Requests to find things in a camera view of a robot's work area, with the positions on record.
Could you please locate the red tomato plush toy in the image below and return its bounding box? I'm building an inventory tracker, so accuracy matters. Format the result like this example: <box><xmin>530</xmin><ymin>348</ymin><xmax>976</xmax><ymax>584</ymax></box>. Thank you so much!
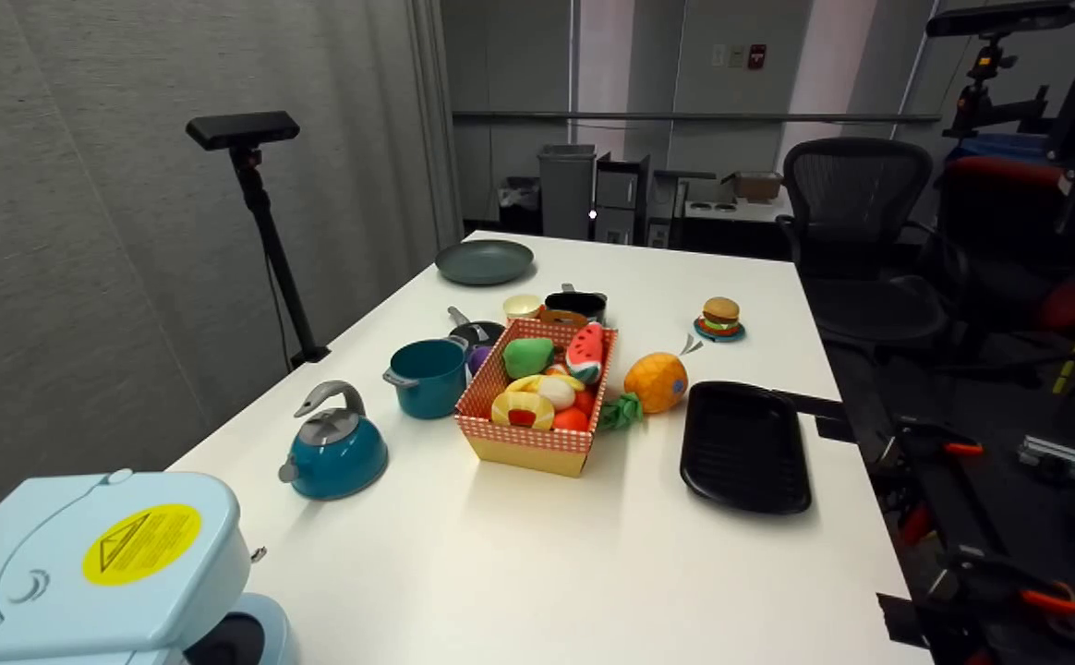
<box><xmin>552</xmin><ymin>408</ymin><xmax>589</xmax><ymax>432</ymax></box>

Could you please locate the teal toy kettle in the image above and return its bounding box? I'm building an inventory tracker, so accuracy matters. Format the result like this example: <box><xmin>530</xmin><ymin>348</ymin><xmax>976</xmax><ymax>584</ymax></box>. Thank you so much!
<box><xmin>276</xmin><ymin>381</ymin><xmax>386</xmax><ymax>498</ymax></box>

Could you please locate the black mesh office chair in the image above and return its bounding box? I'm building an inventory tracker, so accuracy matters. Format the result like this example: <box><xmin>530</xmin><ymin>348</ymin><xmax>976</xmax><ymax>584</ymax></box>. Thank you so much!
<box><xmin>781</xmin><ymin>136</ymin><xmax>949</xmax><ymax>348</ymax></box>

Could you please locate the small black bowl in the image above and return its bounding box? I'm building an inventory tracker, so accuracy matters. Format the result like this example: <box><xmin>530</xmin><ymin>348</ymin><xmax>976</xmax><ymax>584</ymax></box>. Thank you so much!
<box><xmin>542</xmin><ymin>288</ymin><xmax>604</xmax><ymax>321</ymax></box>

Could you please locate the dark grey plate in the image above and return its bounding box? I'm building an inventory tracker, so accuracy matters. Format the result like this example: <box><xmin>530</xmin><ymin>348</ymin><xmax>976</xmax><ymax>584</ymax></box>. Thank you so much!
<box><xmin>434</xmin><ymin>239</ymin><xmax>536</xmax><ymax>288</ymax></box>

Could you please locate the red checkered cardboard box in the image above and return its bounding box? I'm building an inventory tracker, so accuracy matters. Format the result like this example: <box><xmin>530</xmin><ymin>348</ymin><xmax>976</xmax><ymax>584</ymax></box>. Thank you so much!
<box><xmin>455</xmin><ymin>318</ymin><xmax>618</xmax><ymax>477</ymax></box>

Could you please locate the watermelon slice plush toy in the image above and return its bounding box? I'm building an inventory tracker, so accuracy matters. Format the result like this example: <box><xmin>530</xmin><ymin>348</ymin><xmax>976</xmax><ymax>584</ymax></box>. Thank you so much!
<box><xmin>566</xmin><ymin>321</ymin><xmax>604</xmax><ymax>384</ymax></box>

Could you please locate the green pear plush toy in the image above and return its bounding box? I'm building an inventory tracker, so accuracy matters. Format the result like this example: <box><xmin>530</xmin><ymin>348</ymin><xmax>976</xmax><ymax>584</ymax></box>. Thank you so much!
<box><xmin>501</xmin><ymin>337</ymin><xmax>552</xmax><ymax>379</ymax></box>

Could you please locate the grey computer tower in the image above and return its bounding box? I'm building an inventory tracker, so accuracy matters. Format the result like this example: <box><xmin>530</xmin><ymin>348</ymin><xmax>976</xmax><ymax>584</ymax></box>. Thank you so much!
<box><xmin>539</xmin><ymin>146</ymin><xmax>595</xmax><ymax>239</ymax></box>

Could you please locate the peeled banana plush toy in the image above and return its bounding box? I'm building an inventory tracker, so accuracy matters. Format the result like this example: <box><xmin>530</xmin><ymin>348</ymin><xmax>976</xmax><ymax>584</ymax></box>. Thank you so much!
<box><xmin>491</xmin><ymin>374</ymin><xmax>587</xmax><ymax>432</ymax></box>

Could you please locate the purple cup with utensil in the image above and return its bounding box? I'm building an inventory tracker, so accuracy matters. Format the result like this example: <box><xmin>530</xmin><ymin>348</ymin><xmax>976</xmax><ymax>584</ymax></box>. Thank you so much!
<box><xmin>445</xmin><ymin>307</ymin><xmax>501</xmax><ymax>370</ymax></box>

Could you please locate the black rectangular tray pot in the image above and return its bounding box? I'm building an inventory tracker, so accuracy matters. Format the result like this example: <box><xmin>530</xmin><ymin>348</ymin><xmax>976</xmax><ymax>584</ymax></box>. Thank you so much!
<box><xmin>679</xmin><ymin>381</ymin><xmax>813</xmax><ymax>513</ymax></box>

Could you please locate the small cream cup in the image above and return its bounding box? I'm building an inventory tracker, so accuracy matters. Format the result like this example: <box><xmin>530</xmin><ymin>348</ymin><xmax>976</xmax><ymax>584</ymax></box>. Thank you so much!
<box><xmin>501</xmin><ymin>291</ymin><xmax>542</xmax><ymax>321</ymax></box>

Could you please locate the black camera on stand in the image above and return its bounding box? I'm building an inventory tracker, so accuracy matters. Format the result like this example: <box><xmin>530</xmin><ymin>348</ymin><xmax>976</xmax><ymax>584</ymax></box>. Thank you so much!
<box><xmin>184</xmin><ymin>113</ymin><xmax>329</xmax><ymax>366</ymax></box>

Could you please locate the teal toy pot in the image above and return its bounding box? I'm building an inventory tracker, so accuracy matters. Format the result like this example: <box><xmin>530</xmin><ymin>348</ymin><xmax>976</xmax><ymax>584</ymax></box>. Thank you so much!
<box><xmin>382</xmin><ymin>339</ymin><xmax>464</xmax><ymax>421</ymax></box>

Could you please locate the toy burger on plate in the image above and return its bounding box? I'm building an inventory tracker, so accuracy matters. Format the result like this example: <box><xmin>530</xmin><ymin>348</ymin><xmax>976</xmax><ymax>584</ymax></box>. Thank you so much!
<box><xmin>695</xmin><ymin>297</ymin><xmax>742</xmax><ymax>339</ymax></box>

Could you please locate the red and black chair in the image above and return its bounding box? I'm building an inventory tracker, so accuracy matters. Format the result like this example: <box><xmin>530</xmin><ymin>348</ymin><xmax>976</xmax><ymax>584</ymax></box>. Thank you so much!
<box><xmin>933</xmin><ymin>157</ymin><xmax>1075</xmax><ymax>332</ymax></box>

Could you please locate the pineapple plush toy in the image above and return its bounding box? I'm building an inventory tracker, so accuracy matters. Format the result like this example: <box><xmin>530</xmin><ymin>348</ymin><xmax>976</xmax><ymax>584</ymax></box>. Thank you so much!
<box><xmin>602</xmin><ymin>352</ymin><xmax>687</xmax><ymax>432</ymax></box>

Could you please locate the light blue robot arm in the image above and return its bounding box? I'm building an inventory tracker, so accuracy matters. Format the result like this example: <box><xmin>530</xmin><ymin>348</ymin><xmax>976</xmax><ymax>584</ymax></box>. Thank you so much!
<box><xmin>0</xmin><ymin>471</ymin><xmax>299</xmax><ymax>665</ymax></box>

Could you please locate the camera on tripod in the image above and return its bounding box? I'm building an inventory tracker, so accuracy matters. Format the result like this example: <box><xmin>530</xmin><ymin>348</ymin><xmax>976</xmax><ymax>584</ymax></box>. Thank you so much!
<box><xmin>924</xmin><ymin>0</ymin><xmax>1075</xmax><ymax>136</ymax></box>

